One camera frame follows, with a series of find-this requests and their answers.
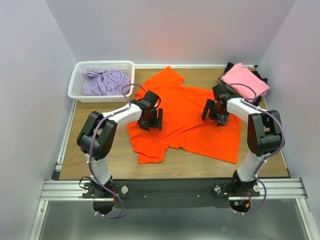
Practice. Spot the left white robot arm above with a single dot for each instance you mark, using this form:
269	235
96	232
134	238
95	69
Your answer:
97	135

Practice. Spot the black folded t-shirt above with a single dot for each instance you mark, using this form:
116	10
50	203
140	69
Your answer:
258	99

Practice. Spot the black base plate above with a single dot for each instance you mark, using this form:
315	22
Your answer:
170	194

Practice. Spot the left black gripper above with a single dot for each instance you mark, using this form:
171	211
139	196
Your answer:
157	123

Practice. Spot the purple t-shirt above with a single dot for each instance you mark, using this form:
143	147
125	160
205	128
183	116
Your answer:
112	82

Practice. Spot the pink folded t-shirt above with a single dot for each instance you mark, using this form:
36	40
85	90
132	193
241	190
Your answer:
245	82

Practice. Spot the aluminium frame rail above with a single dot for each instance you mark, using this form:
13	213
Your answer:
280	212

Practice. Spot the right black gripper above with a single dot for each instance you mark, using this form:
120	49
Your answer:
222	120

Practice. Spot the orange t-shirt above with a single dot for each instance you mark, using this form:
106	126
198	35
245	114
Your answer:
182	125

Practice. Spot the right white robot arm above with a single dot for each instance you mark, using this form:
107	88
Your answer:
265	137

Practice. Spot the grey folded t-shirt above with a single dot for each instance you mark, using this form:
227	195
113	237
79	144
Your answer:
230	89

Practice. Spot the white plastic basket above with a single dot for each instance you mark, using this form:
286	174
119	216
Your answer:
79	81

